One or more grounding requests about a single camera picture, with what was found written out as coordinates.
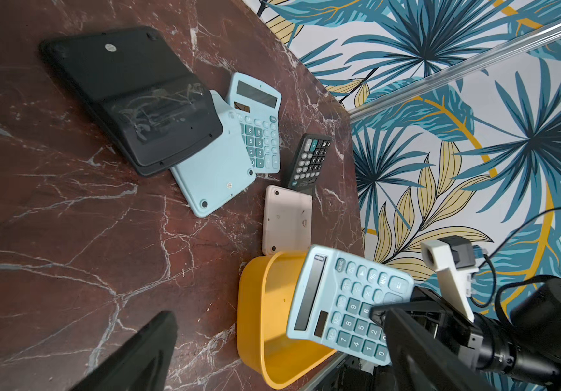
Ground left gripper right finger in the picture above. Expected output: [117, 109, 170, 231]
[383, 310, 498, 390]

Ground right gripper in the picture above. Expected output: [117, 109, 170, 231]
[369, 287, 484, 367]

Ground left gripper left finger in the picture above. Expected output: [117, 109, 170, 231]
[73, 311, 178, 390]

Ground light blue calculator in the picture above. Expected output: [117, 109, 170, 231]
[286, 245, 414, 366]

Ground light blue calculator face up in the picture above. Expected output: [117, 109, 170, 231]
[227, 73, 281, 174]

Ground black calculator face down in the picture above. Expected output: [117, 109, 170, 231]
[39, 26, 223, 177]

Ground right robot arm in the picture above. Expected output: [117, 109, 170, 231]
[370, 275, 561, 390]

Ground yellow plastic storage tray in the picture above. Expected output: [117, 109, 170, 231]
[237, 252, 335, 389]

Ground pink calculator face down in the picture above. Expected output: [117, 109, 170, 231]
[262, 185, 313, 255]

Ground black calculator with grey keys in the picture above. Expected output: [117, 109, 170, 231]
[282, 133, 333, 195]

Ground light blue calculator face down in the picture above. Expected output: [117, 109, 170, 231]
[170, 91, 256, 218]

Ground right aluminium frame post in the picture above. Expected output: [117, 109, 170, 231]
[350, 19, 561, 123]

